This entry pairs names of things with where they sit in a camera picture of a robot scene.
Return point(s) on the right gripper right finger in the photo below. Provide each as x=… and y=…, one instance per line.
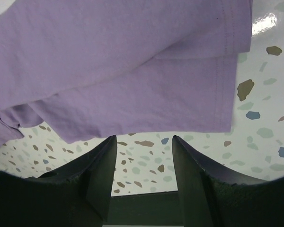
x=213, y=195

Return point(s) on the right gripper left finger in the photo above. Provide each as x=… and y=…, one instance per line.
x=76, y=194

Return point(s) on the purple t shirt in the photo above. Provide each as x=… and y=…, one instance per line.
x=95, y=68

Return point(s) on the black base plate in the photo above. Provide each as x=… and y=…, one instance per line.
x=151, y=209

